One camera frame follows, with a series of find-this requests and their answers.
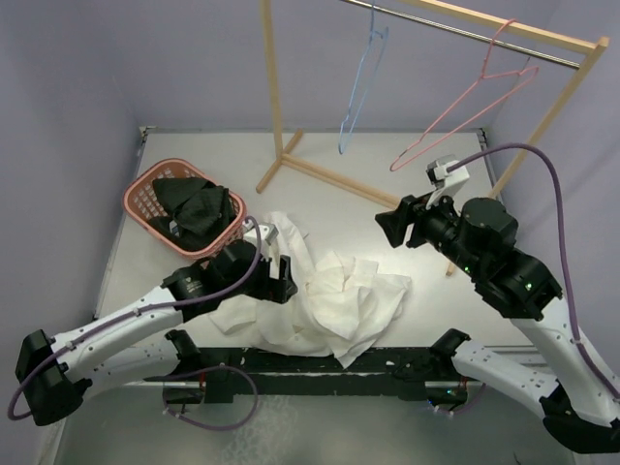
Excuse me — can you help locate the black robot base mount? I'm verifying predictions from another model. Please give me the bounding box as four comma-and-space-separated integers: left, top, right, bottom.
193, 346, 471, 403

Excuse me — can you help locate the blue hanger hook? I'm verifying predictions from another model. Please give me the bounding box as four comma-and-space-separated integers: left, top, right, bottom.
337, 1, 389, 155

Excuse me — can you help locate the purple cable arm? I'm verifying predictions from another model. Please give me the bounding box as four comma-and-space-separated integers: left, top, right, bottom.
448, 142, 620, 406
8, 216, 264, 420

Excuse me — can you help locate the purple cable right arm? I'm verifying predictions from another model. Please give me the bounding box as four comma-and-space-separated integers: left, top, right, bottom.
448, 142, 620, 406

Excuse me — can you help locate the pink wire hanger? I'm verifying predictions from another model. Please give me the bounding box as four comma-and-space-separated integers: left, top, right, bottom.
389, 17, 540, 173

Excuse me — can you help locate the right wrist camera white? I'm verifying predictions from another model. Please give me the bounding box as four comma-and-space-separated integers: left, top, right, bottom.
426, 155, 470, 209

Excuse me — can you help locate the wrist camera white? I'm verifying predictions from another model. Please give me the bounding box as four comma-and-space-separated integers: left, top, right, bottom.
426, 155, 470, 209
242, 221, 278, 255

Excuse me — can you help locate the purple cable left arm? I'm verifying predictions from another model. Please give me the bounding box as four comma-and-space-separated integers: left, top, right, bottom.
8, 216, 264, 420

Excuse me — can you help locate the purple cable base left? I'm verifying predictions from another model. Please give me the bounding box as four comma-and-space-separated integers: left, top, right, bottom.
162, 364, 260, 432

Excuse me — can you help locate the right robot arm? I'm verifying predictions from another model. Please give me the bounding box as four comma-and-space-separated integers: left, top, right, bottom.
375, 196, 619, 454

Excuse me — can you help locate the purple cable base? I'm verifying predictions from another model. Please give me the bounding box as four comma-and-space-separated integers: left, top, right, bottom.
162, 364, 260, 432
429, 384, 487, 417

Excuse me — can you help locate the dark pinstriped shirt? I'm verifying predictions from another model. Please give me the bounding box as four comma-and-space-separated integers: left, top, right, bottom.
148, 177, 237, 252

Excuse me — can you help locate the pink plastic laundry basket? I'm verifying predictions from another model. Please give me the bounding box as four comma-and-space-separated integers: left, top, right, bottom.
124, 158, 246, 261

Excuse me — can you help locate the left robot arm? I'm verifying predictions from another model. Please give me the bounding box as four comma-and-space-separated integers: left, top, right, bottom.
7, 239, 297, 426

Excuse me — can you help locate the wooden clothes rack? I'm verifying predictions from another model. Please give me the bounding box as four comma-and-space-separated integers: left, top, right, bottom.
255, 0, 610, 278

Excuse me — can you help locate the white shirt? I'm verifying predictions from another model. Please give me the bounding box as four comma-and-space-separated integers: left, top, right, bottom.
209, 211, 413, 367

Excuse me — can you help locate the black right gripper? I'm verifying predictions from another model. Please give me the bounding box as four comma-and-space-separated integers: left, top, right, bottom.
375, 182, 483, 276

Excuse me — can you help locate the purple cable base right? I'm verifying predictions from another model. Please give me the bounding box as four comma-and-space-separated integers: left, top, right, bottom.
429, 384, 487, 417

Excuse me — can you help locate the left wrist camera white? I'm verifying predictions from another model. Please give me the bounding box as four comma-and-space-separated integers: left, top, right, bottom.
242, 221, 278, 255

